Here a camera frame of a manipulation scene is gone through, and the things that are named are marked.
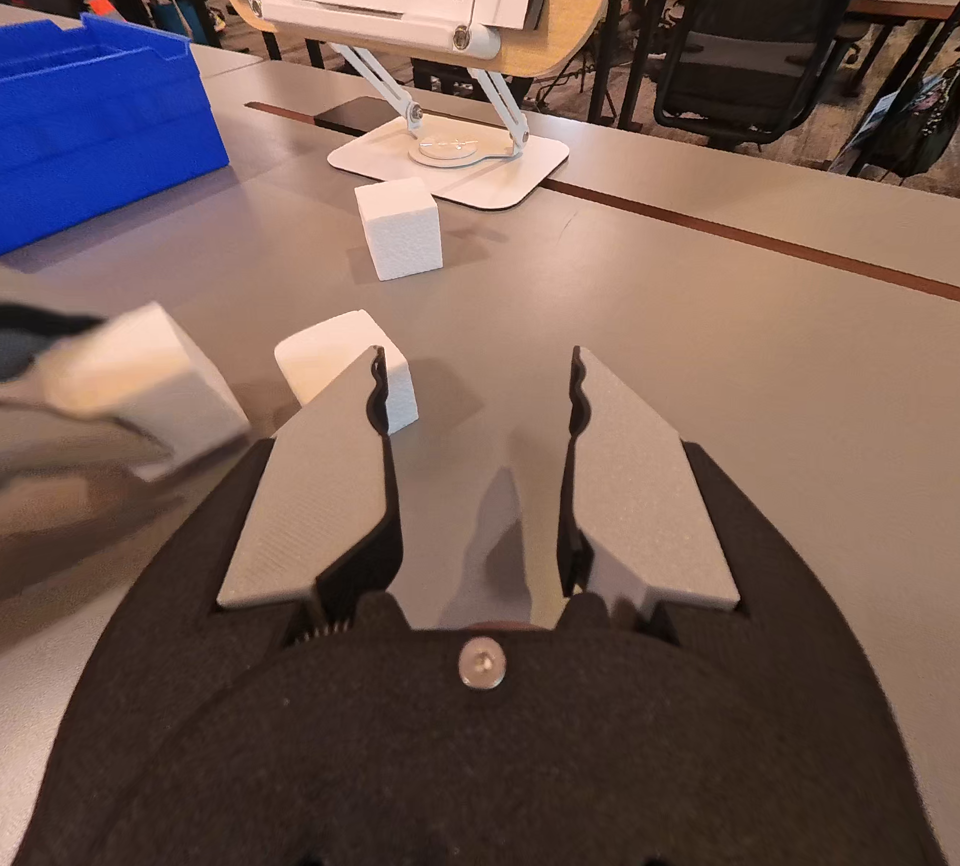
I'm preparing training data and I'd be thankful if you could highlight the large blue plastic bin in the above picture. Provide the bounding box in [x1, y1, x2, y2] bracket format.
[0, 13, 230, 256]

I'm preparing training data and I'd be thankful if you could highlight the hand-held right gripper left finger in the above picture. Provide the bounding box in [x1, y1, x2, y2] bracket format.
[217, 346, 406, 616]

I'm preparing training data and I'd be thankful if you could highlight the white hard foam cube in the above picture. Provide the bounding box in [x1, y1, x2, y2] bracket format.
[41, 302, 251, 483]
[354, 177, 444, 282]
[273, 309, 420, 436]

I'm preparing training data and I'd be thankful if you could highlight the dark green bag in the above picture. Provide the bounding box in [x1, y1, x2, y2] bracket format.
[831, 59, 960, 181]

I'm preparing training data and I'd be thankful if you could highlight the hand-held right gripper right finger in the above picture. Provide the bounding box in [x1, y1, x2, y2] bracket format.
[556, 346, 741, 631]

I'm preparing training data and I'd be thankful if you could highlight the black office chair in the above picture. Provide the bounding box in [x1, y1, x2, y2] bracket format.
[654, 0, 897, 151]

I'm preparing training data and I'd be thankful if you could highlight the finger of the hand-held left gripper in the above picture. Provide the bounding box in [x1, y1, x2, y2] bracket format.
[0, 395, 190, 602]
[0, 303, 106, 383]

